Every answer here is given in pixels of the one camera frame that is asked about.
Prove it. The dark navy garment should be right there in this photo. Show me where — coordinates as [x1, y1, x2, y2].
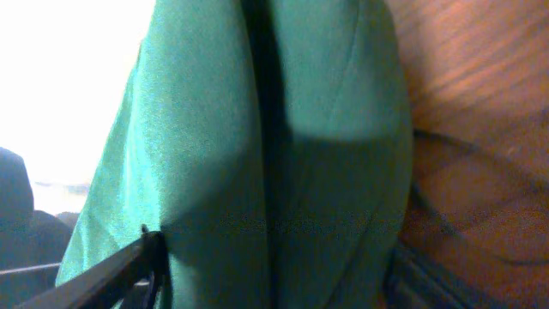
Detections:
[1, 148, 72, 308]

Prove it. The dark green garment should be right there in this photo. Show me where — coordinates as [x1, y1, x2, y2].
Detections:
[57, 0, 413, 309]

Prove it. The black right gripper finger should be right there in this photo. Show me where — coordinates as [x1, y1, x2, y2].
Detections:
[18, 226, 168, 309]

